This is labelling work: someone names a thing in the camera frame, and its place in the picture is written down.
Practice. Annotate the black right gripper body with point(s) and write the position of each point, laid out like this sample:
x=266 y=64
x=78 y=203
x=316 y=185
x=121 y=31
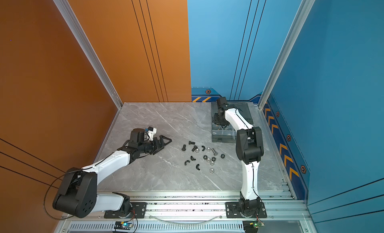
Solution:
x=217 y=120

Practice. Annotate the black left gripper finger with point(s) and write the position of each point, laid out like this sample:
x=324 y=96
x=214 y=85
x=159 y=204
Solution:
x=158 y=146
x=162 y=139

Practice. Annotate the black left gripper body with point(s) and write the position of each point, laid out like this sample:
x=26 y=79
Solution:
x=149 y=147

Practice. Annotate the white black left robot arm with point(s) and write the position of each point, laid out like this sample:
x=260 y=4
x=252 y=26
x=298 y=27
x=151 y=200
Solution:
x=78 y=195

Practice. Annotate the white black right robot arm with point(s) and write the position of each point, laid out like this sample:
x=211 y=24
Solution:
x=249 y=150

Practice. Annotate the grey plastic organizer box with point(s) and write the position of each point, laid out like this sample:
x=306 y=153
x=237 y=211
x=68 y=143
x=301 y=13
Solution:
x=228 y=134

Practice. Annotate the silver bolt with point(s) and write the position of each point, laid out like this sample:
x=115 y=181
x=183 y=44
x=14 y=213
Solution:
x=214 y=152

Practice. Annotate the left green circuit board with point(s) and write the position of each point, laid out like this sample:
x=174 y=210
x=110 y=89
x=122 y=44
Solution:
x=123 y=226

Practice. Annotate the green circuit board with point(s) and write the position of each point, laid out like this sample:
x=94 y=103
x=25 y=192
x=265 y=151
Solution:
x=256 y=224
x=123 y=226

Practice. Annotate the right green circuit board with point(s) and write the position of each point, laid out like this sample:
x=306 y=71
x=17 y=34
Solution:
x=256 y=224

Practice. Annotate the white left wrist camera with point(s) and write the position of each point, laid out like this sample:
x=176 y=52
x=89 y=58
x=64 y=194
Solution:
x=151 y=132

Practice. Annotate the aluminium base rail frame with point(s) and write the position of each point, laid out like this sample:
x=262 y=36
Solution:
x=204 y=212

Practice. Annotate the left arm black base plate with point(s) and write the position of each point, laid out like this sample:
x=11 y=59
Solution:
x=135 y=210

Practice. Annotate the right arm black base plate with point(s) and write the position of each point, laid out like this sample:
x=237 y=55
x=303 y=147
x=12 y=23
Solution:
x=237 y=210

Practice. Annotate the aluminium right corner post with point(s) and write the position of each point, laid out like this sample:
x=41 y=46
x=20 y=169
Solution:
x=292 y=35

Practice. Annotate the aluminium corner post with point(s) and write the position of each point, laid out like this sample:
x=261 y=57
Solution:
x=78 y=32
x=292 y=35

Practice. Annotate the aluminium left corner post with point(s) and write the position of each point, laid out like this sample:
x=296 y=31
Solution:
x=78 y=32

